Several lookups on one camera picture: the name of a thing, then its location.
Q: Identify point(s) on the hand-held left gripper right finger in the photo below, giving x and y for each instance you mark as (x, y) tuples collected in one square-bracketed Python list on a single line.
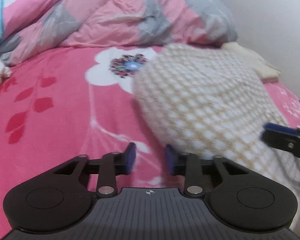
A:
[(169, 160)]

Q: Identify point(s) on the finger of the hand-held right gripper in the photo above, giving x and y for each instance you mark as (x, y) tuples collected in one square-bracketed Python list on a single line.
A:
[(280, 127), (277, 140)]

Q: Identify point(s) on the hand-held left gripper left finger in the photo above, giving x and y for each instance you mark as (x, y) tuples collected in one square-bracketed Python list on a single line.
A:
[(131, 157)]

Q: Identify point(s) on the beige white checked jacket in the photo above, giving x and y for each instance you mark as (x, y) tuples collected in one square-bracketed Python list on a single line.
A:
[(202, 100)]

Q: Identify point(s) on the folded cream garment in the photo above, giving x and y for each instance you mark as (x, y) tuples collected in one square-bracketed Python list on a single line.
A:
[(255, 60)]

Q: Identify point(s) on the pink grey quilt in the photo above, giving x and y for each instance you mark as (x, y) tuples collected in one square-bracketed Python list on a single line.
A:
[(127, 12)]

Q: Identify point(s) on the blue pink cartoon pillow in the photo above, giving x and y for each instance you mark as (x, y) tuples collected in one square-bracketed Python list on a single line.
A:
[(27, 7)]

